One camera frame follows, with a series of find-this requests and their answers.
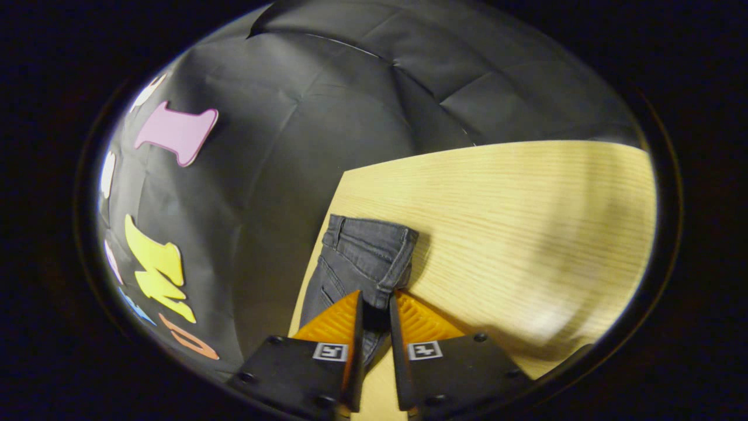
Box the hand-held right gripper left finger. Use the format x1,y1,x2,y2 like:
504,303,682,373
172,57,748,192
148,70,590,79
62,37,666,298
227,290,365,419

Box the dark grey jeans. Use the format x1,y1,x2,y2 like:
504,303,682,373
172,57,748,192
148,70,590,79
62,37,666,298
298,214,420,370

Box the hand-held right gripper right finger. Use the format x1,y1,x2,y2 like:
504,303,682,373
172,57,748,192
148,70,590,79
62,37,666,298
389,290,534,419

